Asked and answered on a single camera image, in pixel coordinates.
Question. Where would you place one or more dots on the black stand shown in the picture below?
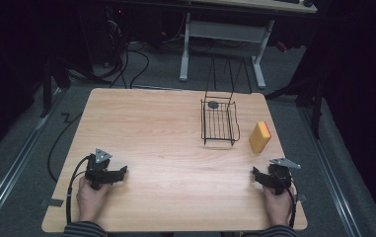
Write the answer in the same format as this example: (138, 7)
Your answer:
(49, 89)
(309, 98)

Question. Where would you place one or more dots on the grey tape piece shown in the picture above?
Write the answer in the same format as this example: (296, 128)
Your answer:
(53, 202)

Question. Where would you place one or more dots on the black round disc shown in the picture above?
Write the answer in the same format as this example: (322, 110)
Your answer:
(213, 104)

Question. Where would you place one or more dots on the white frame desk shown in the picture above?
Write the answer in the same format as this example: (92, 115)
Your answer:
(225, 31)

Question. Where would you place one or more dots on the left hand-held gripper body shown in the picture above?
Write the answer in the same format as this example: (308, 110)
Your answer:
(98, 171)

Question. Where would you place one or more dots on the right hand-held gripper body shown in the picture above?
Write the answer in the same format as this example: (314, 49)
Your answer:
(280, 176)

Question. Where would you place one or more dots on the metal floor rail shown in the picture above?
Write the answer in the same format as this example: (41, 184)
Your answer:
(333, 177)
(14, 164)

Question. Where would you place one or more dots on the person's left hand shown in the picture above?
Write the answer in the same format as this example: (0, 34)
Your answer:
(90, 199)

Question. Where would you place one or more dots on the yellow sponge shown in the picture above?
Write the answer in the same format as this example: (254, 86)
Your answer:
(259, 136)

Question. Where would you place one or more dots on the person's right hand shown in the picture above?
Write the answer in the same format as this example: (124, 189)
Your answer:
(278, 207)

